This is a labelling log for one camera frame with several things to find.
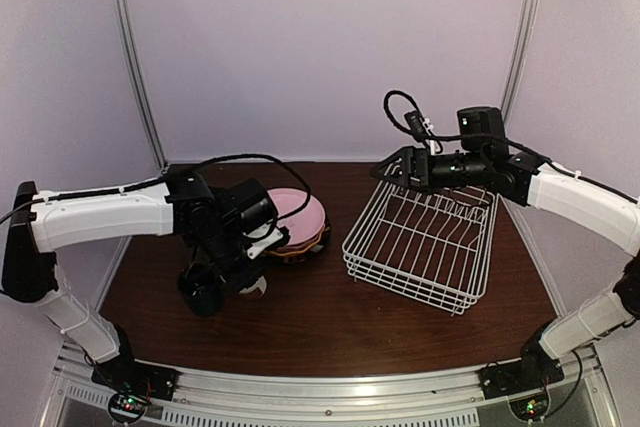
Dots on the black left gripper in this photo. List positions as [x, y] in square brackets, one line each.
[238, 279]

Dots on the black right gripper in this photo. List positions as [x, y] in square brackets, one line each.
[412, 158]

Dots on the white brown small cup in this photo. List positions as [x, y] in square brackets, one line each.
[256, 290]

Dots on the dark teal small cup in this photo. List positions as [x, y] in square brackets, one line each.
[201, 290]

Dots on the pink polka dot plate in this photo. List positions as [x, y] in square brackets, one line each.
[297, 249]

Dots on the black striped rim plate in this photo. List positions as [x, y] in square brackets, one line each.
[326, 237]

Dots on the plain pink plate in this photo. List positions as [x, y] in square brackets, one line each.
[304, 226]

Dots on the yellow polka dot plate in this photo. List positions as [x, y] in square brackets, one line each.
[314, 250]

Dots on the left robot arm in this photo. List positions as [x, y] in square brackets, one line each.
[230, 227]

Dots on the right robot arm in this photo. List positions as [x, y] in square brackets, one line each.
[488, 159]

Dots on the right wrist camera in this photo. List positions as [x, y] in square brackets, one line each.
[421, 131]

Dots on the white wire dish rack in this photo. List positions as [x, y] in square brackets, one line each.
[431, 248]

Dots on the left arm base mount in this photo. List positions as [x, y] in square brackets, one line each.
[125, 375]

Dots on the right aluminium corner post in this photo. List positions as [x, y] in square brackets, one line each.
[527, 19]

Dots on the aluminium corner post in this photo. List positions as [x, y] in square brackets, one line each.
[527, 19]
[133, 66]

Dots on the aluminium front frame rail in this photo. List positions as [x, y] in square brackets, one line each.
[442, 398]

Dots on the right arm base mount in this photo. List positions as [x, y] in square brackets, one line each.
[533, 370]

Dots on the left aluminium corner post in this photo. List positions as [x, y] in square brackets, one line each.
[133, 66]

